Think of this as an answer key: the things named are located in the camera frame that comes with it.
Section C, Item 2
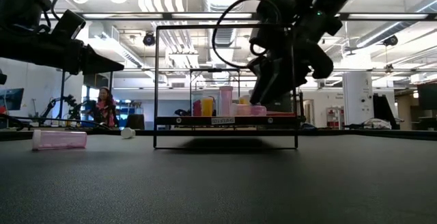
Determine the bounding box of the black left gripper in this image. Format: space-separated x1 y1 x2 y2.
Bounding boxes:
0 29 124 75

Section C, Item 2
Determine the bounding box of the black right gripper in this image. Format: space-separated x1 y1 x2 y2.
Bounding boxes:
247 21 335 105

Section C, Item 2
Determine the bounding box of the pink medicine bottle white cap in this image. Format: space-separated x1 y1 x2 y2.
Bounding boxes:
31 129 88 152
218 85 234 117
231 103 268 117

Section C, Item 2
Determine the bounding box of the orange medicine bottle white cap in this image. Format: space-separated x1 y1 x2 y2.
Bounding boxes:
200 97 215 117

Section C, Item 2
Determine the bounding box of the white shelf label sticker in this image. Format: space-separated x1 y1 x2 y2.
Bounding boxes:
210 116 236 126

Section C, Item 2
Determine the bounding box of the person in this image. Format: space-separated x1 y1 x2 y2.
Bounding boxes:
91 86 119 128

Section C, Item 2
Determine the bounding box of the red storage rack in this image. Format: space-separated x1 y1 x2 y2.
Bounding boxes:
326 106 345 130

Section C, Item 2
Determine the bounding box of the white building column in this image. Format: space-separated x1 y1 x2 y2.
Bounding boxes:
342 71 373 126

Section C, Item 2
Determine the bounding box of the small computer monitor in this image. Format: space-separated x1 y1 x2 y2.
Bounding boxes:
0 87 25 111

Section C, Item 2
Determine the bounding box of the white crumpled cloth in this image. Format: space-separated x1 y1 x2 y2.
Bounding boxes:
361 117 393 130

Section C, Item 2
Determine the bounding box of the black angled stand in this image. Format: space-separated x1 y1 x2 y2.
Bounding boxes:
372 93 400 130

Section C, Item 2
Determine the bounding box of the black table mat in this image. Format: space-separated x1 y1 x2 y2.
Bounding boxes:
0 134 437 224

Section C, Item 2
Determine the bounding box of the black computer monitor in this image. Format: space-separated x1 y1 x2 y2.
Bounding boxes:
417 82 437 111

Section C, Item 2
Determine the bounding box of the black background rig frame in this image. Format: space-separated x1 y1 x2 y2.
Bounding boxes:
188 67 242 117
56 66 114 128

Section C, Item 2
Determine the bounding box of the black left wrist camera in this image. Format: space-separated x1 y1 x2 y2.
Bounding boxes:
51 9 87 40

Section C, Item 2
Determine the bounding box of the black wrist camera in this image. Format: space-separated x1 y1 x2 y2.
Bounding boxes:
255 0 298 25
51 9 87 40

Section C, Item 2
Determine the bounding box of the black aluminium rig frame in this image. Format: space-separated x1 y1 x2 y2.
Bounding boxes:
0 128 437 142

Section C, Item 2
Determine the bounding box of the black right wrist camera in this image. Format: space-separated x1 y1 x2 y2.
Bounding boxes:
255 0 298 25

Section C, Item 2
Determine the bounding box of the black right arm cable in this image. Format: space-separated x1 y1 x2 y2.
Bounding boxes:
211 0 274 70

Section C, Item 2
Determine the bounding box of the wooden shelf black metal frame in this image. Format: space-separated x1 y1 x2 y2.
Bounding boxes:
153 24 300 150

